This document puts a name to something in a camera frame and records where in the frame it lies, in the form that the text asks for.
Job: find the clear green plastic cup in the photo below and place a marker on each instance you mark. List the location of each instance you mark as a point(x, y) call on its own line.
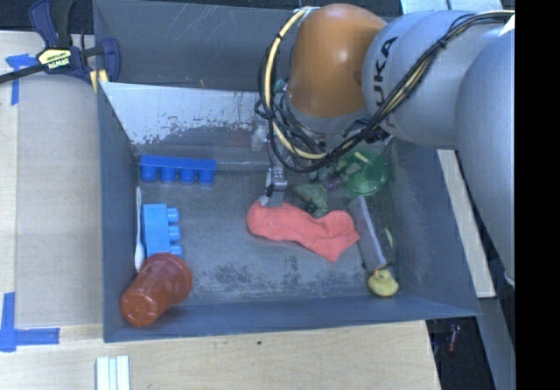
point(365, 176)

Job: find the green toy figure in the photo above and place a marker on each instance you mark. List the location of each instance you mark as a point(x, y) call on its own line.
point(316, 196)

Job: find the long blue toy brick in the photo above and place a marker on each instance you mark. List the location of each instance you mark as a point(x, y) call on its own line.
point(175, 166)

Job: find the orange plastic cup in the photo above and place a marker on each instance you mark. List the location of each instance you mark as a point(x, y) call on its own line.
point(153, 292)

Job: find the short blue toy brick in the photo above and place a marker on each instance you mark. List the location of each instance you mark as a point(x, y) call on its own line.
point(156, 228)

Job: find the white plastic spoon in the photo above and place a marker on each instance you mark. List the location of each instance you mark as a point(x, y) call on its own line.
point(139, 248)

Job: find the yellow rubber duck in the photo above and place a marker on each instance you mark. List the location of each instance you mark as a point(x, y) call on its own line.
point(382, 284)

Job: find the orange cloth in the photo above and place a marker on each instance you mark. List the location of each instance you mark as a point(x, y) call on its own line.
point(302, 228)

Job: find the grey metal bin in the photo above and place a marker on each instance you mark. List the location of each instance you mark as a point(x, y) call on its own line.
point(245, 261)

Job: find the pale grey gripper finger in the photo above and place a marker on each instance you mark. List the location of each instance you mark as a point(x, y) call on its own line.
point(278, 189)
point(264, 200)

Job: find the small yellow curved piece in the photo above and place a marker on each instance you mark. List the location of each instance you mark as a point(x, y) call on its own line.
point(389, 238)

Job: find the grey flat block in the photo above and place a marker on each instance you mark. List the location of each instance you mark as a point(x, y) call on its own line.
point(367, 233)

